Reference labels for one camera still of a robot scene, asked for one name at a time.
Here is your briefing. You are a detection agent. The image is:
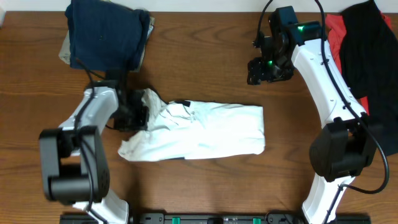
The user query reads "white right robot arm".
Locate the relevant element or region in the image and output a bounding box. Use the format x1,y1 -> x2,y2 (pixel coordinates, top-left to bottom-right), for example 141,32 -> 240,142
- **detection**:
248,21 -> 379,223

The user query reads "red and black garment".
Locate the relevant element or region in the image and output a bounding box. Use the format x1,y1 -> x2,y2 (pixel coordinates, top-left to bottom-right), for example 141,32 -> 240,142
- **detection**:
325,1 -> 397,156

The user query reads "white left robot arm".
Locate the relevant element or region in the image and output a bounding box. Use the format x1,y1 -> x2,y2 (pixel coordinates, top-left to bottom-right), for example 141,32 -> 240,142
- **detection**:
39,86 -> 148,224

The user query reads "white t-shirt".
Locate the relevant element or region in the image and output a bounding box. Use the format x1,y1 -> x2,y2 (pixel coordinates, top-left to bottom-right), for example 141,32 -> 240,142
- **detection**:
118,88 -> 266,162

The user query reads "folded beige garment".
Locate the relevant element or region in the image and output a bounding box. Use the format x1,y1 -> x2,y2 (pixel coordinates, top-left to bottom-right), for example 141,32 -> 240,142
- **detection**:
58,17 -> 155,72

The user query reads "folded navy blue garment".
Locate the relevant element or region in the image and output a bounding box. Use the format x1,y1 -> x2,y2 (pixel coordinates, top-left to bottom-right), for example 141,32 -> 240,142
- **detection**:
65,0 -> 150,72

